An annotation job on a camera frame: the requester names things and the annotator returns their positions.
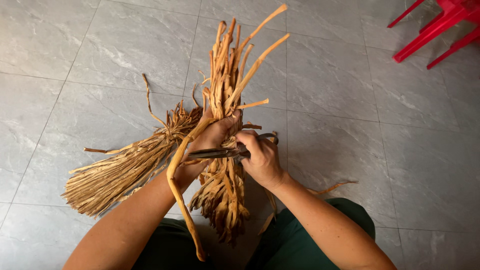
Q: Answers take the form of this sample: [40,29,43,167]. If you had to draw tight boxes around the person's right hand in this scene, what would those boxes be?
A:
[235,130,286,190]

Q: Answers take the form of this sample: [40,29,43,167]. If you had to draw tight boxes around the person's left hand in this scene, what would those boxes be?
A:
[174,108,242,188]

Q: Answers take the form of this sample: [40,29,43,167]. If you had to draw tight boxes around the bundle of dried leaves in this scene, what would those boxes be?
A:
[61,73,205,219]
[166,4,291,262]

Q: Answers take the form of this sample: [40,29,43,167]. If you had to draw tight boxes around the dark metal scissors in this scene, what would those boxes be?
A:
[187,133,280,166]

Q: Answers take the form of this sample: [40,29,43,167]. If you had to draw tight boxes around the loose dried leaf strip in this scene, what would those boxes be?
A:
[305,181,359,196]

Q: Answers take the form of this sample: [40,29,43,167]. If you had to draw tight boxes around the tied bundle of dried leaves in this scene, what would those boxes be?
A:
[61,73,205,219]

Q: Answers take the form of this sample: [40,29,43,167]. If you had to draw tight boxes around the person's green trousers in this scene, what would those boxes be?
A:
[131,197,376,270]

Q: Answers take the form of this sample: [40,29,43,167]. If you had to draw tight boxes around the red plastic chair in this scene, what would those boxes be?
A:
[387,0,480,70]

